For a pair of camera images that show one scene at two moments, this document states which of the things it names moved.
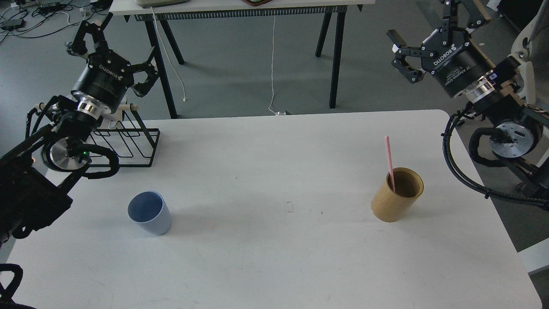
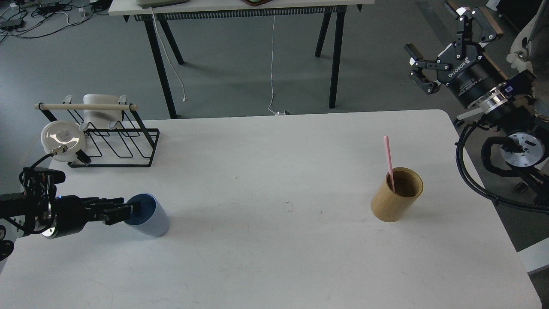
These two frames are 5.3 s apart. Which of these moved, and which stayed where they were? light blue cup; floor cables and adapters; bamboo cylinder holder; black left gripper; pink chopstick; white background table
Moved: light blue cup; black left gripper
Stayed: floor cables and adapters; white background table; bamboo cylinder holder; pink chopstick
